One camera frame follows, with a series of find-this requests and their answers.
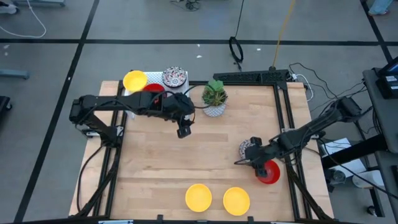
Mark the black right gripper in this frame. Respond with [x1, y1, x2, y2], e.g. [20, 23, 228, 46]
[233, 136, 280, 179]

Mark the white floor cable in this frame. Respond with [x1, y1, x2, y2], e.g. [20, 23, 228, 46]
[0, 0, 47, 39]

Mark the yellow mini bowl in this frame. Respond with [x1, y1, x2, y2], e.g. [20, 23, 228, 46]
[223, 186, 251, 217]
[123, 70, 149, 93]
[185, 183, 213, 213]

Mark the red mini bowl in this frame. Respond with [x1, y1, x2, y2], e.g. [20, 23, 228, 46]
[256, 159, 281, 185]
[142, 83, 167, 103]

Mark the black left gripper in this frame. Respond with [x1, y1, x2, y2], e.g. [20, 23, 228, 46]
[161, 91, 196, 139]

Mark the white floor object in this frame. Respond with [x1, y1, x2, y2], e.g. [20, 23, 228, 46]
[353, 170, 386, 190]

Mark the white plug cable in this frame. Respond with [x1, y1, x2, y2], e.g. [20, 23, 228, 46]
[291, 73, 313, 102]

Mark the black floor object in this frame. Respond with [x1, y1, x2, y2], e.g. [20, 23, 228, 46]
[0, 95, 13, 113]

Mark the person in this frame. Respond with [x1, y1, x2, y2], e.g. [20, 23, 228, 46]
[0, 1, 19, 15]
[368, 0, 393, 16]

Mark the succulent plant in white pot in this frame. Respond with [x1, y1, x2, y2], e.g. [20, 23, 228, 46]
[201, 79, 228, 118]

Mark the white mesh shelf rack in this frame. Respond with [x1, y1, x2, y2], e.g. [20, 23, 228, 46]
[123, 71, 190, 121]

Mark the patterned ceramic mini bowl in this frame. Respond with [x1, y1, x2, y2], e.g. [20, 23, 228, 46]
[161, 65, 188, 89]
[238, 139, 256, 161]

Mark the black coiled hanging cable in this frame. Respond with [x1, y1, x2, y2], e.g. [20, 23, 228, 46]
[228, 0, 246, 72]

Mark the black diagonal beam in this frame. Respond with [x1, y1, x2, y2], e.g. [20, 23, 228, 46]
[321, 133, 389, 170]

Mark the white paper sheet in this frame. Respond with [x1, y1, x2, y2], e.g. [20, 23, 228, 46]
[323, 138, 352, 156]

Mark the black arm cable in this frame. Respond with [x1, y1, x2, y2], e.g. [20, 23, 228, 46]
[76, 144, 105, 214]

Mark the grey furniture foot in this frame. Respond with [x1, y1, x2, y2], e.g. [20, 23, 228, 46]
[0, 68, 30, 80]

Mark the grey furniture base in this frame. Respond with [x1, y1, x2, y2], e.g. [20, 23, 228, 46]
[12, 0, 67, 7]

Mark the grey side table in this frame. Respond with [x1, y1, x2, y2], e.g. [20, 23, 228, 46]
[362, 67, 398, 224]

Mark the black cable bundle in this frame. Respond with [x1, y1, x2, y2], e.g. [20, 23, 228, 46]
[170, 0, 203, 12]

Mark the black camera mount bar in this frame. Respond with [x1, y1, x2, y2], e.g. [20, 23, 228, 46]
[213, 67, 295, 85]

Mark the yellow hanging cable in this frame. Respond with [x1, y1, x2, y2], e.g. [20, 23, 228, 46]
[272, 0, 296, 68]

